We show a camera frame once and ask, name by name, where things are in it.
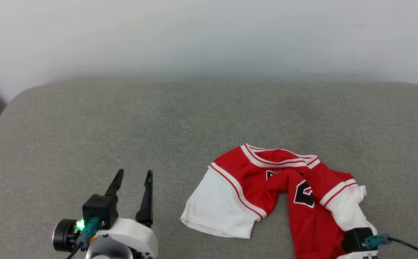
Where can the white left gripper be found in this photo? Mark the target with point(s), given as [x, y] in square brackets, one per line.
[137, 235]

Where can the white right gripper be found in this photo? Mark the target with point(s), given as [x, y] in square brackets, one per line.
[360, 255]

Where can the red and white jersey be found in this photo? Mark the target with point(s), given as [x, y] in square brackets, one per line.
[237, 180]

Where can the grey fabric sofa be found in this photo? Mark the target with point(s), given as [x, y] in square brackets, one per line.
[194, 118]

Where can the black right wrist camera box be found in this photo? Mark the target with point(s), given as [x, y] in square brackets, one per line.
[354, 239]

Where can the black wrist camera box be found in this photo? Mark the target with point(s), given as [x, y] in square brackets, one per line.
[100, 210]
[354, 239]

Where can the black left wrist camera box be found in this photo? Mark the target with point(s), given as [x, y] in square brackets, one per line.
[100, 210]

